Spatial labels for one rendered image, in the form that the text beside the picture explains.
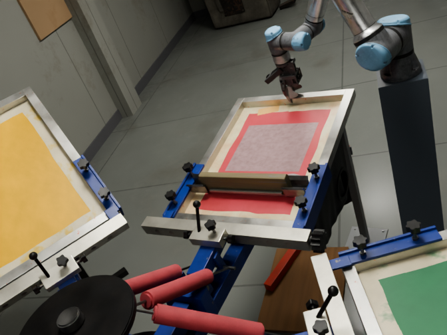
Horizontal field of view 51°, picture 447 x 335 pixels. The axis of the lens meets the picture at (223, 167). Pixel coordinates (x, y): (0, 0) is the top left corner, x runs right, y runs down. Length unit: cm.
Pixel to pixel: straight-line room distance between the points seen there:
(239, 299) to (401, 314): 160
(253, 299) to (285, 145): 115
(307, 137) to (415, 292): 83
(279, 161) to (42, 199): 96
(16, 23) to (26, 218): 312
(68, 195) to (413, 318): 132
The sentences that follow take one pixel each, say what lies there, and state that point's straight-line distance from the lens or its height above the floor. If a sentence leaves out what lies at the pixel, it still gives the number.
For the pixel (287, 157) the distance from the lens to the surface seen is 195.
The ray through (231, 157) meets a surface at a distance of 207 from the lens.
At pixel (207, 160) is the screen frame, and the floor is 107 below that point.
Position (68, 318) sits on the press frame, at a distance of 121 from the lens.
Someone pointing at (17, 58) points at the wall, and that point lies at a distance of 476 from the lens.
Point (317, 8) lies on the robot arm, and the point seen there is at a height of 150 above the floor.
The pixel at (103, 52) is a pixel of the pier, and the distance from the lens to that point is 559.
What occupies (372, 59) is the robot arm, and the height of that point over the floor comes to 136.
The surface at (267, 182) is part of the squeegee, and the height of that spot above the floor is 110.
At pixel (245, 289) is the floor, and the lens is 293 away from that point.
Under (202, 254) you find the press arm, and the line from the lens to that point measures 162.
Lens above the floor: 208
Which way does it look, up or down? 31 degrees down
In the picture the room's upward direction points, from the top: 22 degrees counter-clockwise
